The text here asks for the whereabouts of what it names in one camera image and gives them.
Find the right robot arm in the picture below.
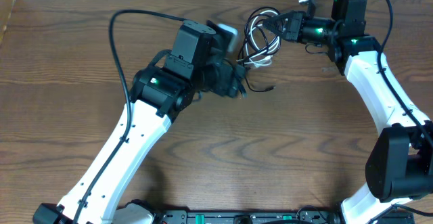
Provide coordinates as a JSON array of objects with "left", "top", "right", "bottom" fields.
[{"left": 264, "top": 0, "right": 432, "bottom": 223}]

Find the white USB cable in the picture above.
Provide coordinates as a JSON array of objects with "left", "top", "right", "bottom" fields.
[{"left": 242, "top": 9, "right": 281, "bottom": 69}]

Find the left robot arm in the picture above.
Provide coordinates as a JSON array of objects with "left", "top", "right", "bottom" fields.
[{"left": 32, "top": 20, "right": 245, "bottom": 223}]

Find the left camera black cable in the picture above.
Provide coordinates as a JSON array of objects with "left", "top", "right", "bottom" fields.
[{"left": 70, "top": 9, "right": 187, "bottom": 224}]

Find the camera black cable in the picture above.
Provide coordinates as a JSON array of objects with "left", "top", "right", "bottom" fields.
[
  {"left": 317, "top": 0, "right": 433, "bottom": 217},
  {"left": 70, "top": 9, "right": 187, "bottom": 224}
]

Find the right camera black cable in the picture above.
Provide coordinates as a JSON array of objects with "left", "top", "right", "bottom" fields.
[{"left": 317, "top": 0, "right": 433, "bottom": 217}]

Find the black USB cable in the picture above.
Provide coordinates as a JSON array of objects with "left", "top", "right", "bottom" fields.
[{"left": 236, "top": 6, "right": 281, "bottom": 93}]

